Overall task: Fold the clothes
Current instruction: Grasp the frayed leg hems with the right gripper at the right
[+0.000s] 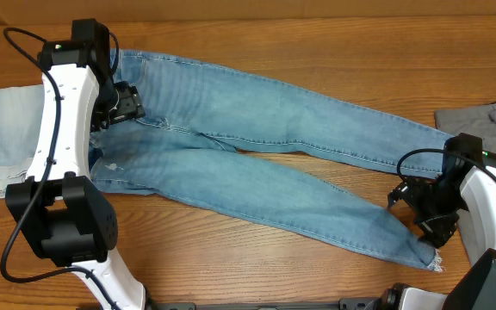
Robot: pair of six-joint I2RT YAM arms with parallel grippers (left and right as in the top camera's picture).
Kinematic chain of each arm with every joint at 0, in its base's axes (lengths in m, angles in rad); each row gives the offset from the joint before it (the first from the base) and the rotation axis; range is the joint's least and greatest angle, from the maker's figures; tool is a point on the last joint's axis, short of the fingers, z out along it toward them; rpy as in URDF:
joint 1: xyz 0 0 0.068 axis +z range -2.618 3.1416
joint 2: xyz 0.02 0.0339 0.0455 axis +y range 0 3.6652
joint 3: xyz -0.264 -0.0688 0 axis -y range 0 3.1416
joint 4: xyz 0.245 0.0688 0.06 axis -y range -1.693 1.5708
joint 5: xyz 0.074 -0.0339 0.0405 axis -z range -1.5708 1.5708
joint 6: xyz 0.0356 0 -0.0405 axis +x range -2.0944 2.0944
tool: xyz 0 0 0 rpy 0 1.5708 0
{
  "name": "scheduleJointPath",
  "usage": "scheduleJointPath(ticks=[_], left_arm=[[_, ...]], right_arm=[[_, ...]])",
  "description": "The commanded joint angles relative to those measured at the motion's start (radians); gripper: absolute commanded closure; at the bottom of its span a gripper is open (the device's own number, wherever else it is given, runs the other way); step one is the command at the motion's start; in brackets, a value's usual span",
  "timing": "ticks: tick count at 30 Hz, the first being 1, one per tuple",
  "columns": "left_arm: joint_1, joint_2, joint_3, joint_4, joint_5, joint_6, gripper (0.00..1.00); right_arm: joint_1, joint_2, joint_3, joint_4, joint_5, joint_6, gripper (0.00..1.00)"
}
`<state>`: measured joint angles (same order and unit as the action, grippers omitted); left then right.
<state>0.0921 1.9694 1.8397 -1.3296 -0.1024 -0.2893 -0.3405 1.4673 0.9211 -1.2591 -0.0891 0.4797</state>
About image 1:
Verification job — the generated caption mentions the blue denim jeans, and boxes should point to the blue denim jeans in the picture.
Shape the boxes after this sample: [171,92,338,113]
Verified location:
[90,50,448,272]

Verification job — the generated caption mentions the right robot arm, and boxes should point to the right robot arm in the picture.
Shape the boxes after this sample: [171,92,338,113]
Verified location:
[374,133,496,309]

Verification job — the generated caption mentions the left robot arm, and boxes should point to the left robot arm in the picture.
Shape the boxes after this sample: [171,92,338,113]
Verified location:
[0,19,153,309]

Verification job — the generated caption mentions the grey trousers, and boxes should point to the grey trousers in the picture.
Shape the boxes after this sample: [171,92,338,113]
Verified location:
[435,102,496,264]

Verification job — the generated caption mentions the folded light blue jeans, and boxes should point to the folded light blue jeans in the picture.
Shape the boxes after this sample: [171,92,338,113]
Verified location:
[0,85,44,199]

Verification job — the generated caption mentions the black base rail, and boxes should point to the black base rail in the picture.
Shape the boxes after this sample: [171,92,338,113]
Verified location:
[148,297,381,310]

